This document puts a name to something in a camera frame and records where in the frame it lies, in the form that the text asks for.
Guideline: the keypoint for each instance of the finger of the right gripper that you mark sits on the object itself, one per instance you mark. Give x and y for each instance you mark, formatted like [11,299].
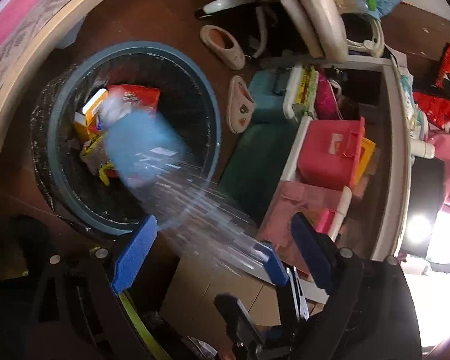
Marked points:
[271,263]

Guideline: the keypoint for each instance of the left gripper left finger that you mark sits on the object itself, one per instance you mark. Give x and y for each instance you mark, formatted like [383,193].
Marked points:
[127,264]

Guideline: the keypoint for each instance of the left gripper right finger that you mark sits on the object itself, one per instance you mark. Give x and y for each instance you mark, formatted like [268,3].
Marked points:
[369,313]

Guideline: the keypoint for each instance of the clear plastic bottle blue label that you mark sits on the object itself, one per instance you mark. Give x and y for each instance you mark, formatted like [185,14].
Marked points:
[153,162]

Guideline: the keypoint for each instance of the red snack bag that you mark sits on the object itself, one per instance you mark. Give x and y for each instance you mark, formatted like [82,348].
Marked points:
[137,96]

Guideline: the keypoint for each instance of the blue trash bin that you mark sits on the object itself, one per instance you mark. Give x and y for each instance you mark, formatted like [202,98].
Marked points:
[188,124]

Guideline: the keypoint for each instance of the pink fabric bag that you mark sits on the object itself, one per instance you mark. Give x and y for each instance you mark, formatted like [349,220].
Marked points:
[325,209]

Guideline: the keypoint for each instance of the white storage rack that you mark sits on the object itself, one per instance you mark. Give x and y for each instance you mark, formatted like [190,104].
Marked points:
[290,171]

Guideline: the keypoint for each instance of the red plastic box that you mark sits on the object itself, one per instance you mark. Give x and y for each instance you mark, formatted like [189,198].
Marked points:
[330,153]

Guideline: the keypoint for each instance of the orange carton box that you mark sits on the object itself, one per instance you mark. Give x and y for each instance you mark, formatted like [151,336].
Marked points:
[86,121]

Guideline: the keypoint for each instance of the beige bear face slipper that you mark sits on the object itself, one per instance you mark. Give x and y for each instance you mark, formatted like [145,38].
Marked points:
[240,106]

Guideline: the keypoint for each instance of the teal storage box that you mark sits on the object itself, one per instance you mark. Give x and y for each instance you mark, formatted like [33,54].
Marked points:
[268,89]

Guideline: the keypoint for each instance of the red plastic bag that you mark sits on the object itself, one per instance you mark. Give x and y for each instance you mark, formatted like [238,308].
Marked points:
[434,100]

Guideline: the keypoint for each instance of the beige slipper near chair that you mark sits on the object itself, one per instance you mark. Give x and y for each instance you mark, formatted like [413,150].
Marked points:
[224,46]

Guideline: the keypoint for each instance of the white office chair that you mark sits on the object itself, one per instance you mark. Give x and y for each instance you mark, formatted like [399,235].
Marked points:
[318,22]

